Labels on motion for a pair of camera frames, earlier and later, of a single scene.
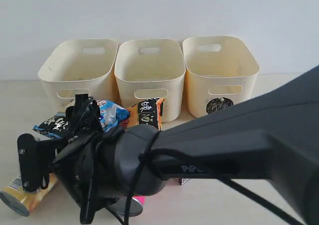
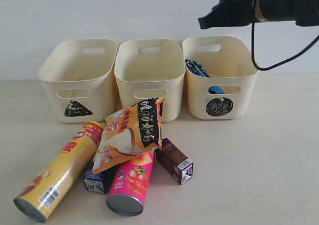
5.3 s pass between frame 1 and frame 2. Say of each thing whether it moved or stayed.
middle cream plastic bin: stayed
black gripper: moved
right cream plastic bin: stayed
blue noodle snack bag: moved
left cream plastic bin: stayed
